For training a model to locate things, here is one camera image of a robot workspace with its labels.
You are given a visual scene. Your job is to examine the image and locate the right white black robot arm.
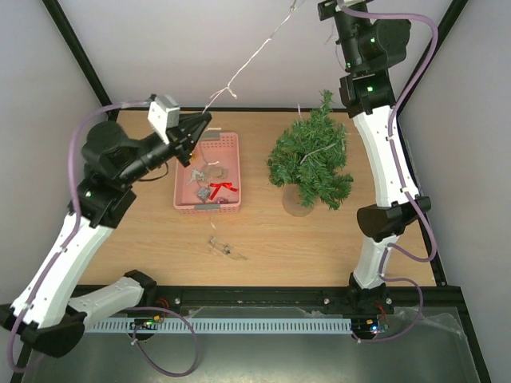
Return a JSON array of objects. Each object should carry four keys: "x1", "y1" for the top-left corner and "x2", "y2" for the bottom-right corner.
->
[{"x1": 318, "y1": 1, "x2": 431, "y2": 314}]

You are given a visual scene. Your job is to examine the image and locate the silver gift box ornament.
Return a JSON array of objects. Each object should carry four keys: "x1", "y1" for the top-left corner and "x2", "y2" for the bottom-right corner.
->
[{"x1": 197, "y1": 187, "x2": 211, "y2": 201}]

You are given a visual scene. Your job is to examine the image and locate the pink plastic basket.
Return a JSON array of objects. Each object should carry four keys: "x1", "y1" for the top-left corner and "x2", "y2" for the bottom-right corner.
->
[{"x1": 173, "y1": 130, "x2": 241, "y2": 215}]

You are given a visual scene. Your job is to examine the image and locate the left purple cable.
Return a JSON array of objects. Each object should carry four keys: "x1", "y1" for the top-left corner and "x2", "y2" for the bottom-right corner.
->
[{"x1": 6, "y1": 101, "x2": 153, "y2": 374}]

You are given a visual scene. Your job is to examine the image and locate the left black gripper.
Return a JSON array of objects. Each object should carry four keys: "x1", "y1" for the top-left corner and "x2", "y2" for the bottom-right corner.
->
[{"x1": 117, "y1": 112, "x2": 211, "y2": 188}]

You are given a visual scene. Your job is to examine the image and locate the beige felt ornament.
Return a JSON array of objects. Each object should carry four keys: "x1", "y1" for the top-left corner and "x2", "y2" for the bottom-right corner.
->
[{"x1": 203, "y1": 164, "x2": 228, "y2": 179}]

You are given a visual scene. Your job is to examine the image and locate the small green christmas tree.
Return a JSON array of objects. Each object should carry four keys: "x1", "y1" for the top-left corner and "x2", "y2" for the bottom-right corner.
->
[{"x1": 266, "y1": 89, "x2": 354, "y2": 211}]

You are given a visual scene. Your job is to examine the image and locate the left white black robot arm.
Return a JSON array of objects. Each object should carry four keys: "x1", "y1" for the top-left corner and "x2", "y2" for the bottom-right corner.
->
[{"x1": 1, "y1": 112, "x2": 212, "y2": 357}]

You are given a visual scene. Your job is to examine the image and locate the purple cable loop front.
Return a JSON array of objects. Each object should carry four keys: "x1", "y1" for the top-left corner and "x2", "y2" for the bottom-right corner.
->
[{"x1": 129, "y1": 306, "x2": 200, "y2": 377}]

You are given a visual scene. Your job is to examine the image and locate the red ribbon bow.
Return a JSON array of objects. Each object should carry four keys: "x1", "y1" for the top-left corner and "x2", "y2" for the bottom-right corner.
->
[{"x1": 209, "y1": 182, "x2": 238, "y2": 200}]

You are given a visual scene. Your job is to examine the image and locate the clear led string lights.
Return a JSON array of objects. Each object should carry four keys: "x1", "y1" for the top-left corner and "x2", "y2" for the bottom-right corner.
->
[{"x1": 197, "y1": 0, "x2": 348, "y2": 263}]

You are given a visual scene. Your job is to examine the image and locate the black frame rail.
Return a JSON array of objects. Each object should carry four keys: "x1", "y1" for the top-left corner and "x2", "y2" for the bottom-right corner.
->
[{"x1": 75, "y1": 285, "x2": 464, "y2": 318}]

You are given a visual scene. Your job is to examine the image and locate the silver reindeer ornament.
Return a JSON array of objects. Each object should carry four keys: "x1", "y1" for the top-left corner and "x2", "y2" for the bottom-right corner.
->
[{"x1": 186, "y1": 168, "x2": 208, "y2": 188}]

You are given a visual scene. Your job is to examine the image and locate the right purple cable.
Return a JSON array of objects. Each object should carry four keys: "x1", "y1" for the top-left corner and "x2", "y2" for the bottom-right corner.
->
[{"x1": 343, "y1": 7, "x2": 440, "y2": 344}]

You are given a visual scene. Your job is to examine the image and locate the light blue cable duct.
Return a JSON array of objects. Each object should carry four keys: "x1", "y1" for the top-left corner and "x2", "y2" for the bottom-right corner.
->
[{"x1": 88, "y1": 318, "x2": 352, "y2": 334}]

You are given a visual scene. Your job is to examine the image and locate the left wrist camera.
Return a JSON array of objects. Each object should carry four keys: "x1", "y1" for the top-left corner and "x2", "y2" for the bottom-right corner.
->
[{"x1": 148, "y1": 95, "x2": 180, "y2": 144}]

